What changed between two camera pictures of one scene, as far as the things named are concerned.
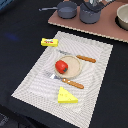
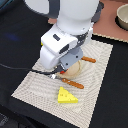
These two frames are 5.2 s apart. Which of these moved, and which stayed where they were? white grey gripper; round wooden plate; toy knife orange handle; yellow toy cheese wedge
Moved: white grey gripper
Stayed: yellow toy cheese wedge; round wooden plate; toy knife orange handle
